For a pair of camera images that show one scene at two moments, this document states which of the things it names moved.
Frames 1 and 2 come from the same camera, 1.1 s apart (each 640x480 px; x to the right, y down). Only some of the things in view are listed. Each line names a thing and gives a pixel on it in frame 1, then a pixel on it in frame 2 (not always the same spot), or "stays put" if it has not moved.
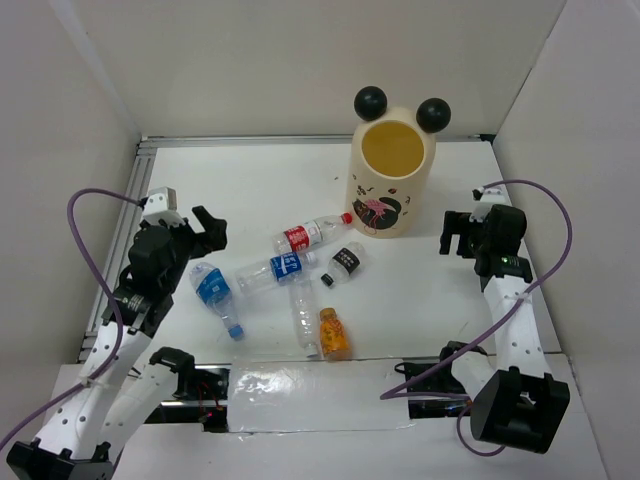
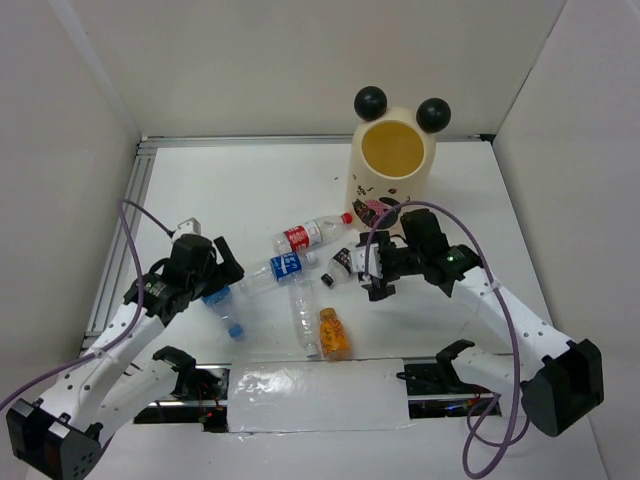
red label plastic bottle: [309, 233] stays put
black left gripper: [214, 238] to [232, 270]
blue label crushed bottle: [212, 285] stays put
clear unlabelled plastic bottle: [306, 316] stays put
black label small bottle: [344, 264] stays put
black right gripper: [458, 224] to [380, 289]
